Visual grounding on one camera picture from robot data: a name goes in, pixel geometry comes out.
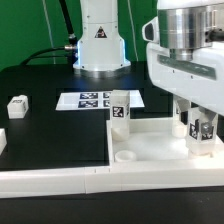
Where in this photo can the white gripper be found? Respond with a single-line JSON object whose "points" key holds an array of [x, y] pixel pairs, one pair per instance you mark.
{"points": [[200, 81]]}

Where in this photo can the white square table top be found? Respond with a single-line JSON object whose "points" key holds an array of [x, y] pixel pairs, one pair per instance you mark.
{"points": [[149, 140]]}

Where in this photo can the white U-shaped obstacle fence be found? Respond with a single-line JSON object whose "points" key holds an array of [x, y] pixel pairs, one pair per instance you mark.
{"points": [[207, 170]]}

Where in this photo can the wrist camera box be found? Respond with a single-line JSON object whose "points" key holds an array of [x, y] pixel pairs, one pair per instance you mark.
{"points": [[150, 31]]}

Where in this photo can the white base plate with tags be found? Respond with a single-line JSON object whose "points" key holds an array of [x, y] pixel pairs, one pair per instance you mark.
{"points": [[83, 101]]}

